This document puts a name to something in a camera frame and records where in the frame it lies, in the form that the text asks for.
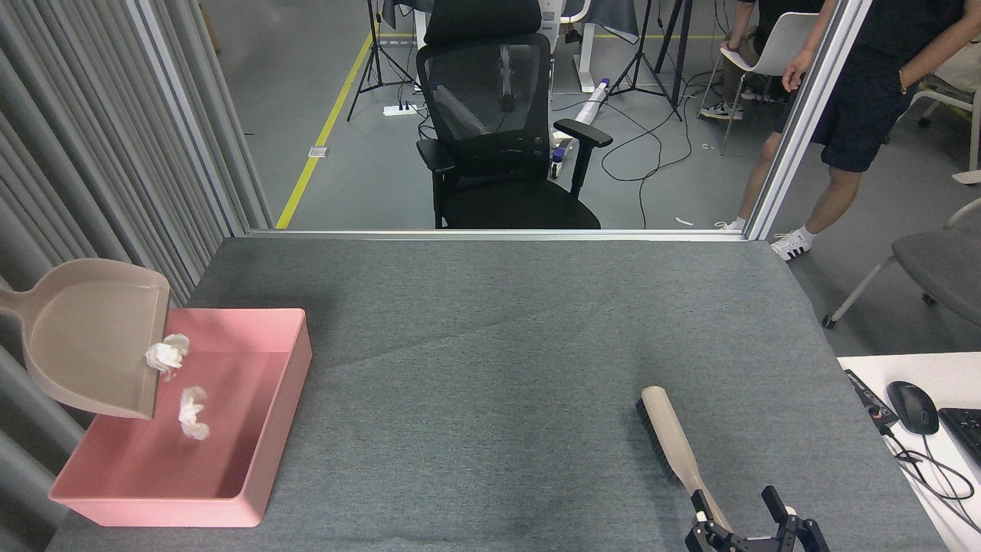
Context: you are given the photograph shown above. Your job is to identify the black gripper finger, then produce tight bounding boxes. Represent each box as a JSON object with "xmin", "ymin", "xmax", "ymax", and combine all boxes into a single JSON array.
[
  {"xmin": 760, "ymin": 485, "xmax": 830, "ymax": 552},
  {"xmin": 684, "ymin": 489, "xmax": 749, "ymax": 552}
]

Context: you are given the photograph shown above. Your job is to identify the beige brush black bristles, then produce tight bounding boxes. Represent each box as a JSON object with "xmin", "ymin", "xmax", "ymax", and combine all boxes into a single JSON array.
[{"xmin": 635, "ymin": 386, "xmax": 733, "ymax": 534}]

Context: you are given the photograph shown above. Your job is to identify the white paper wad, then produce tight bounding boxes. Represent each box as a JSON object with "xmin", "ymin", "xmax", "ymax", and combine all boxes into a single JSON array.
[
  {"xmin": 178, "ymin": 386, "xmax": 210, "ymax": 441},
  {"xmin": 145, "ymin": 333, "xmax": 190, "ymax": 382}
]

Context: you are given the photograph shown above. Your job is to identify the beige plastic dustpan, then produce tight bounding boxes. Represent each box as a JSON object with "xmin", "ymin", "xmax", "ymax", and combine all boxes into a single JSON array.
[{"xmin": 0, "ymin": 258, "xmax": 171, "ymax": 420}]

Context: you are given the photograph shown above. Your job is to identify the pink plastic bin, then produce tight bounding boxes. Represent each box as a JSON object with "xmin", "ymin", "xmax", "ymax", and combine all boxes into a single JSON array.
[{"xmin": 48, "ymin": 308, "xmax": 313, "ymax": 528}]

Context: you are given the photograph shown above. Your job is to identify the person's right hand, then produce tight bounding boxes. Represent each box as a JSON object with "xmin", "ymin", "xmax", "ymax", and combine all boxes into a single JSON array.
[{"xmin": 781, "ymin": 49, "xmax": 815, "ymax": 94}]

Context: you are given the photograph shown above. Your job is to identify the white desk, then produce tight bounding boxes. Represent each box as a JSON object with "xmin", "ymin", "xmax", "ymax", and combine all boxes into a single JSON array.
[{"xmin": 837, "ymin": 353, "xmax": 981, "ymax": 552}]

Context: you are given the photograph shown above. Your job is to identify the black remote red button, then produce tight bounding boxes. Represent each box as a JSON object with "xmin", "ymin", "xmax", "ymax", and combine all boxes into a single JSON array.
[{"xmin": 845, "ymin": 370, "xmax": 900, "ymax": 428}]

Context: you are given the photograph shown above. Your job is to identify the black computer mouse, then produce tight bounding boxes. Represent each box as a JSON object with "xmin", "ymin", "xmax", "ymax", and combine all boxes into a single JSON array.
[{"xmin": 887, "ymin": 381, "xmax": 940, "ymax": 435}]

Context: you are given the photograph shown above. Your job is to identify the black keyboard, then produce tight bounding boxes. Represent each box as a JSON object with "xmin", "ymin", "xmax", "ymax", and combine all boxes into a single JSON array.
[{"xmin": 938, "ymin": 408, "xmax": 981, "ymax": 465}]

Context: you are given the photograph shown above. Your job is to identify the grey padded office chair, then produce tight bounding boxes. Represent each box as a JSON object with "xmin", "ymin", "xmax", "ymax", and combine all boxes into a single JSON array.
[{"xmin": 822, "ymin": 170, "xmax": 981, "ymax": 330}]

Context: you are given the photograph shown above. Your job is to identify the standing person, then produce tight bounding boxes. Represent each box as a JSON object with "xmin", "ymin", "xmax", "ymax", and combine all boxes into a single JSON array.
[{"xmin": 717, "ymin": 0, "xmax": 966, "ymax": 261}]

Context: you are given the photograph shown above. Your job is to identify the white tube purple end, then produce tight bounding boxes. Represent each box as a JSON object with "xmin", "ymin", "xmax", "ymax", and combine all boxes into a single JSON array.
[{"xmin": 575, "ymin": 77, "xmax": 612, "ymax": 125}]

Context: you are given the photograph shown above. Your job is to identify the seated person white shoes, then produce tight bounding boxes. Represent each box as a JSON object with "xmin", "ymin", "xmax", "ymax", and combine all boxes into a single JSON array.
[{"xmin": 699, "ymin": 0, "xmax": 805, "ymax": 123}]

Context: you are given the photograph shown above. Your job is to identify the black tripod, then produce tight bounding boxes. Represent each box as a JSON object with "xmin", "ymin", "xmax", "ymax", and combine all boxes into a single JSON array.
[
  {"xmin": 346, "ymin": 0, "xmax": 418, "ymax": 122},
  {"xmin": 609, "ymin": 0, "xmax": 694, "ymax": 122}
]

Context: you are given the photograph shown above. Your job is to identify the black mesh office chair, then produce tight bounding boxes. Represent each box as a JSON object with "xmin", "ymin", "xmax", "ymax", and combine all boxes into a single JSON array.
[{"xmin": 416, "ymin": 0, "xmax": 614, "ymax": 229}]

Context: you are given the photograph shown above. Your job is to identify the white stand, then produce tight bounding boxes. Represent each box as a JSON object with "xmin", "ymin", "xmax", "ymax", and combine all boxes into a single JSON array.
[{"xmin": 536, "ymin": 0, "xmax": 614, "ymax": 94}]

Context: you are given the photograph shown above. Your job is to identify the white plastic chair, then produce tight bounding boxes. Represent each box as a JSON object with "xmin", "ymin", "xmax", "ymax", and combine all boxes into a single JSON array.
[{"xmin": 699, "ymin": 11, "xmax": 821, "ymax": 156}]

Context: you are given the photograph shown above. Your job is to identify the grey curtain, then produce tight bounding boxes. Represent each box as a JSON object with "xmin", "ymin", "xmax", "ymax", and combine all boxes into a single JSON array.
[{"xmin": 0, "ymin": 0, "xmax": 273, "ymax": 552}]

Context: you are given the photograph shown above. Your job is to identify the black desk cable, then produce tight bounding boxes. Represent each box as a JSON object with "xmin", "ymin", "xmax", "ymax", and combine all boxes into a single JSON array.
[{"xmin": 881, "ymin": 425, "xmax": 981, "ymax": 534}]

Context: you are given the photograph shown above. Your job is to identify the silver table rail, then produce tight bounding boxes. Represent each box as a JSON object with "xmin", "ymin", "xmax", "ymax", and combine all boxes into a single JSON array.
[{"xmin": 245, "ymin": 228, "xmax": 748, "ymax": 242}]

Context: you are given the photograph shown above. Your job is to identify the black floor cable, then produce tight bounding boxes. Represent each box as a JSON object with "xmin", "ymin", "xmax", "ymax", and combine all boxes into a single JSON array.
[{"xmin": 552, "ymin": 92, "xmax": 717, "ymax": 229}]

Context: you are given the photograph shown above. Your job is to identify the silver frame post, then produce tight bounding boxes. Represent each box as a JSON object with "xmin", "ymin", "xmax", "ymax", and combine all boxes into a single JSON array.
[
  {"xmin": 743, "ymin": 0, "xmax": 874, "ymax": 241},
  {"xmin": 126, "ymin": 0, "xmax": 250, "ymax": 238}
]

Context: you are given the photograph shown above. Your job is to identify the white frame wheeled chair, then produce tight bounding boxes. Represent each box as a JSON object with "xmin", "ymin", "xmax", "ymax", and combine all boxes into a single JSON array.
[{"xmin": 916, "ymin": 73, "xmax": 981, "ymax": 176}]

